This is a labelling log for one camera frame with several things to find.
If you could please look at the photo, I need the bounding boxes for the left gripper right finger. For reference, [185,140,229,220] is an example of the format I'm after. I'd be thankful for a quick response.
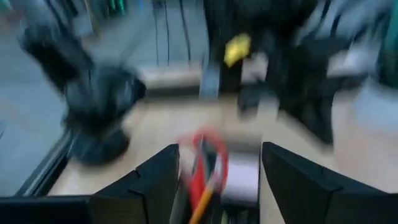
[261,141,398,224]

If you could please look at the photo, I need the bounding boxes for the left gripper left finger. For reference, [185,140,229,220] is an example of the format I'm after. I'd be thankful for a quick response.
[0,143,180,224]

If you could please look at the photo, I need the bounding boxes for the red handled scissors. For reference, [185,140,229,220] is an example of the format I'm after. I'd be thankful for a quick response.
[179,126,230,215]

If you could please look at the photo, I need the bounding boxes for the orange pencil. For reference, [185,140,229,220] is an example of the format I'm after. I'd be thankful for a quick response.
[187,182,217,224]

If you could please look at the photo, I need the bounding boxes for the pink sticky note pad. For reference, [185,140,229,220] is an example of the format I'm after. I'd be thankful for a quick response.
[221,146,261,207]

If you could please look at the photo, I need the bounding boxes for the black mesh desk organizer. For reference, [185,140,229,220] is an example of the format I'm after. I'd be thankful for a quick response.
[169,174,274,224]

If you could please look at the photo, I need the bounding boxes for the black desk lamp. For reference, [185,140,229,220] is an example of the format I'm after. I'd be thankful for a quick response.
[17,18,147,166]

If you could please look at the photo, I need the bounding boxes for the small yellow sticker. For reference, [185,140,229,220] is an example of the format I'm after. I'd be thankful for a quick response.
[223,32,252,68]

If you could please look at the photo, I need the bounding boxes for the green plant in white pot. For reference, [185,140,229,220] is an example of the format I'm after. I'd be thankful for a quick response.
[353,0,398,133]

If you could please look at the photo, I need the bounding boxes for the black aluminium table frame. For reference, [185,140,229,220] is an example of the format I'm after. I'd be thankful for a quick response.
[14,82,280,198]

